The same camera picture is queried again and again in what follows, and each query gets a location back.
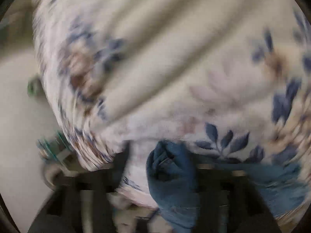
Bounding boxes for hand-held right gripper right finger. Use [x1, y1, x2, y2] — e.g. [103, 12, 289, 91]
[193, 154, 283, 233]

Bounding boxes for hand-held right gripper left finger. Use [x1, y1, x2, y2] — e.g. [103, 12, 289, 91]
[27, 142, 130, 233]

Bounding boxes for blue denim pants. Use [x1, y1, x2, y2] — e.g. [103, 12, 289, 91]
[145, 140, 309, 233]

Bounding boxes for teal and white object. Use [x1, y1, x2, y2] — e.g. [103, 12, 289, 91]
[36, 130, 74, 167]

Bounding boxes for floral fleece blanket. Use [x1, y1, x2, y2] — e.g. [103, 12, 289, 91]
[31, 0, 311, 226]

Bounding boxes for small green object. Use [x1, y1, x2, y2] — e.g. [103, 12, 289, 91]
[27, 76, 44, 99]

